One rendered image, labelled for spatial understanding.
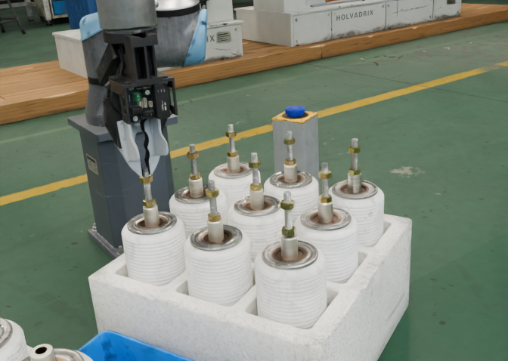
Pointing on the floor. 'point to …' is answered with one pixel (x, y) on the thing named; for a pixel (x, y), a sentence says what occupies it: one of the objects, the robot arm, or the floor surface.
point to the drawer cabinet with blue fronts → (57, 2)
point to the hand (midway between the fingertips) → (143, 165)
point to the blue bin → (125, 349)
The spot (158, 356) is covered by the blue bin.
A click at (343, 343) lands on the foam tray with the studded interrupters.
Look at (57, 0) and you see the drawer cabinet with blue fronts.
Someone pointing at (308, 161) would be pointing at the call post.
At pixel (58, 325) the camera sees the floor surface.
